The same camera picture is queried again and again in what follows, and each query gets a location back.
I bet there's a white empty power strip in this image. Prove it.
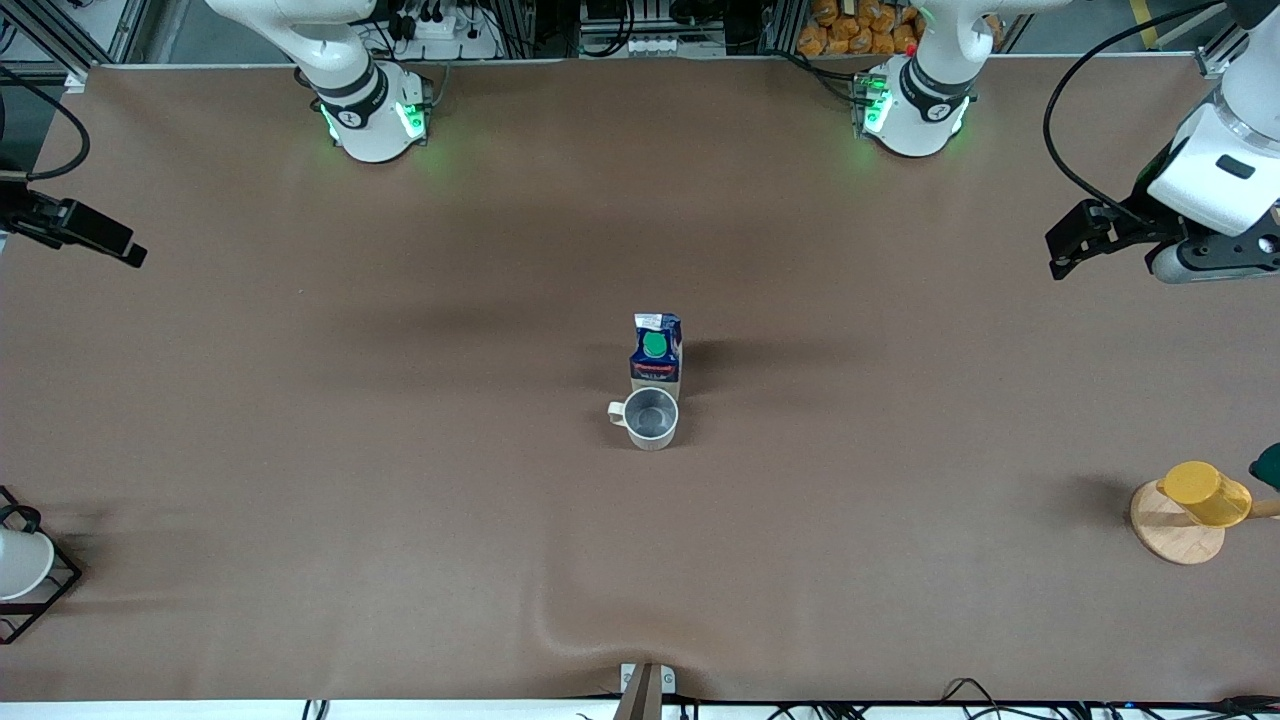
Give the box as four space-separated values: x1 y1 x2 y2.
625 35 728 57

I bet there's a black wire rack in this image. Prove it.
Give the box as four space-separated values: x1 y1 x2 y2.
0 485 83 646

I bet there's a pile of orange bread rolls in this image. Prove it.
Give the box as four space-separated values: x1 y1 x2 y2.
797 0 926 57

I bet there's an aluminium frame profile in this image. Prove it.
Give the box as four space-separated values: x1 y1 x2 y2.
0 0 151 93
1195 0 1251 79

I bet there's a white cup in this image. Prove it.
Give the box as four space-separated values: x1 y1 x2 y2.
0 527 55 601

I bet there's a yellow plastic cup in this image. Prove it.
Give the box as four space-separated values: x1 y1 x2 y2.
1157 461 1253 528

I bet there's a round wooden mug stand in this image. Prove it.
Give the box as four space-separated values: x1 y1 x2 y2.
1130 478 1280 566

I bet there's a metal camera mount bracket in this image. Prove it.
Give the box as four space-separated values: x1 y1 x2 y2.
612 662 677 720

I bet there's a long black cable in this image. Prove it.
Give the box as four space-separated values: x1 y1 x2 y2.
690 695 1280 718

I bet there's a white power strip with plugs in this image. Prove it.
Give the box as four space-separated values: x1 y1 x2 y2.
385 0 501 59

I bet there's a beige mug grey inside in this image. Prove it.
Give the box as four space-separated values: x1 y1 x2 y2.
607 387 680 452

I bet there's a blue milk carton green cap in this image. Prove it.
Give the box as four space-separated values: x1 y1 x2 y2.
629 313 684 401

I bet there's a thin black looped cable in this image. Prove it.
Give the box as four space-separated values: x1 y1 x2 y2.
945 677 1016 707

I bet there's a brown table cloth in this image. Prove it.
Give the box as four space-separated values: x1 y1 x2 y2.
0 55 1280 704

